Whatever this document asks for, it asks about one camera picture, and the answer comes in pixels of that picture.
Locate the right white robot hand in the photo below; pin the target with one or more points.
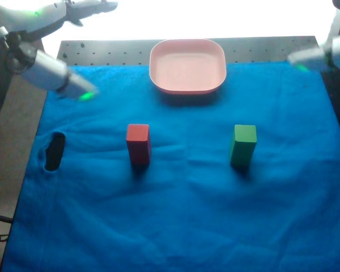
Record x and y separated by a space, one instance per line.
320 55

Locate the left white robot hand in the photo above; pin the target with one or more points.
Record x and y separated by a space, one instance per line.
42 68

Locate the green wooden block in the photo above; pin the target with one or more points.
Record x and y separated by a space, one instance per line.
242 147

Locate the red wooden block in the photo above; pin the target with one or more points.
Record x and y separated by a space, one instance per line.
139 144

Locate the pink square plate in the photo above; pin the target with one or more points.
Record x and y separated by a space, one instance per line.
187 68

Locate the blue cloth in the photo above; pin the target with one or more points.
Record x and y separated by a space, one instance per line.
187 212

